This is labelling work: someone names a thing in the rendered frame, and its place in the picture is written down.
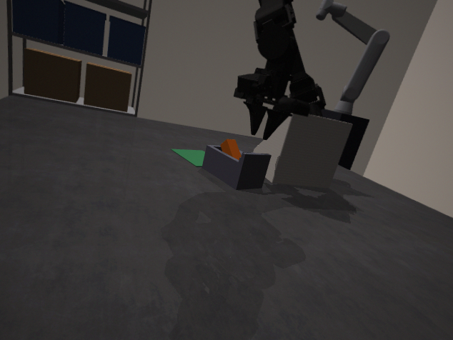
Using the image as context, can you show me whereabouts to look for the orange part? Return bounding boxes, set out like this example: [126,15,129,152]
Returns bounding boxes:
[220,139,242,160]

